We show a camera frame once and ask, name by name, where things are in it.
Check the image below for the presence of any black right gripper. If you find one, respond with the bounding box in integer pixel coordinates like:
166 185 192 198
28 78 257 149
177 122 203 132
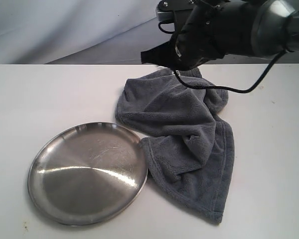
141 0 264 70

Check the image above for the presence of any grey fleece towel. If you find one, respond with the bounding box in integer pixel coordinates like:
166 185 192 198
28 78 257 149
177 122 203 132
115 68 235 224

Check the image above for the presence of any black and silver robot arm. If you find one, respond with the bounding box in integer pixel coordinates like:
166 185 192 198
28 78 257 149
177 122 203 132
141 0 299 71

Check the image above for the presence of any round stainless steel plate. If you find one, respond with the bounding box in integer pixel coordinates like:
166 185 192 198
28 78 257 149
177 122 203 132
27 122 148 226

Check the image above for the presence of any white backdrop cloth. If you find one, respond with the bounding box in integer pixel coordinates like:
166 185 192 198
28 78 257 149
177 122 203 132
0 0 299 65

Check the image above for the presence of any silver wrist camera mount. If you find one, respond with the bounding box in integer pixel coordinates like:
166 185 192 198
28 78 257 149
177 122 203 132
155 0 195 22

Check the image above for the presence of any black cable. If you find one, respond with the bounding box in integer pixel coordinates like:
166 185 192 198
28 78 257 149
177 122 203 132
158 9 299 95

